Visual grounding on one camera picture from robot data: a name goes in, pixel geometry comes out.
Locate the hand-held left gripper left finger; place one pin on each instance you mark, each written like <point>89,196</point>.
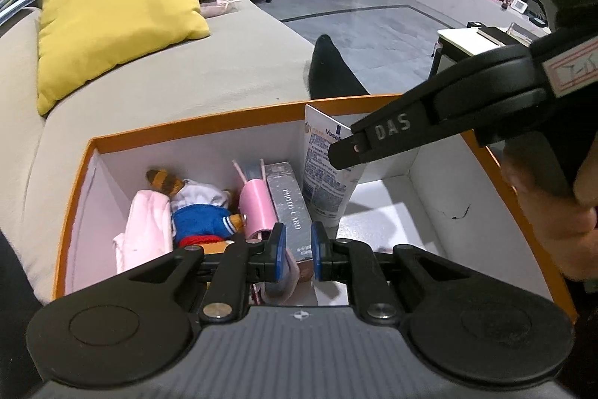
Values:
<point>279,256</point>

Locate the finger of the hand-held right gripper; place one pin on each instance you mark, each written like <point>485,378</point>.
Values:
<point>387,128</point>

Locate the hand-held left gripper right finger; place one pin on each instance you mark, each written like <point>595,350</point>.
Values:
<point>317,254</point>

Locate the pink cylindrical cup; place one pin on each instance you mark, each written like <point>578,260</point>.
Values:
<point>257,207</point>

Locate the grey photo card box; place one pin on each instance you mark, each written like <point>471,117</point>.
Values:
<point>287,202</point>

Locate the white lotion tube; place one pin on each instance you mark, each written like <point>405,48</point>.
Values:
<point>322,184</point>

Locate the plush doll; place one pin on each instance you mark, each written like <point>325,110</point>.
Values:
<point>201,223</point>

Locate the orange cardboard box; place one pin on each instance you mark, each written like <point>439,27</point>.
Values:
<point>402,212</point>

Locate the pink fabric pouch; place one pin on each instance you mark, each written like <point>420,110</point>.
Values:
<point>145,226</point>

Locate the person's right hand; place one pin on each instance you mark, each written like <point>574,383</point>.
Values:
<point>560,235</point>

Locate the small white clock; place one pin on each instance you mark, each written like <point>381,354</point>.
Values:
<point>518,5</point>

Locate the white side table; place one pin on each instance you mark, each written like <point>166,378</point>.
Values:
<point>467,41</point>

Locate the beige sofa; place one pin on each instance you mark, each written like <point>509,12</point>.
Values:
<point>187,72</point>

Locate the pink cloth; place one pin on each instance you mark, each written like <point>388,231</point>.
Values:
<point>217,6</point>

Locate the yellow pillow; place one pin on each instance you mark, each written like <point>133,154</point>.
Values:
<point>117,15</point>

